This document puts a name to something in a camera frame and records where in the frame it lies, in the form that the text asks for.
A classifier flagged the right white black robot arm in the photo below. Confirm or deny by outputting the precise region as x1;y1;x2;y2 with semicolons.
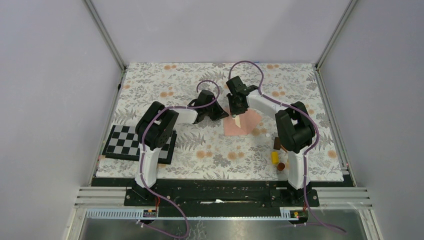
226;76;316;206

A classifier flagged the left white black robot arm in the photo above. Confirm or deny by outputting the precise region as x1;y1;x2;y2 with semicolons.
135;90;229;206

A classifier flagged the floral patterned table mat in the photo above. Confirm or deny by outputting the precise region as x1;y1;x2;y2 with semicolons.
112;62;343;182

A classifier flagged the dark brown wooden block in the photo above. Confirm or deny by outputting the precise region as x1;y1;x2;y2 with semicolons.
273;137;282;151

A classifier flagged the yellow block near front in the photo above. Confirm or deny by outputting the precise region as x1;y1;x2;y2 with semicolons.
271;151;280;165

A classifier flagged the small brown wooden cylinder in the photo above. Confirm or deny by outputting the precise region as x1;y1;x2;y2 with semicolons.
276;162;286;172

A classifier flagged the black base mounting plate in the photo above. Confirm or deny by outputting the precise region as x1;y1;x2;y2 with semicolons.
91;178;347;217

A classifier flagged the black grey checkerboard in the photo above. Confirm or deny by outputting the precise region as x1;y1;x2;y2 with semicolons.
102;125;177;165

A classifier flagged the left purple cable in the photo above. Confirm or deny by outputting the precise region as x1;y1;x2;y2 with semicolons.
137;79;221;240

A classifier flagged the left aluminium frame post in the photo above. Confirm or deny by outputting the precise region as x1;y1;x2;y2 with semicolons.
82;0;128;72

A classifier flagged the aluminium frame post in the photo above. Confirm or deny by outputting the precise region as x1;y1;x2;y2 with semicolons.
315;0;359;71
82;0;128;72

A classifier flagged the white slotted cable duct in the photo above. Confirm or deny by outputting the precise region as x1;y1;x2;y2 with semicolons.
85;208;300;221

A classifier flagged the right aluminium frame post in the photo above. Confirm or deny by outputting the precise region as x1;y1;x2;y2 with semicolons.
315;0;359;71

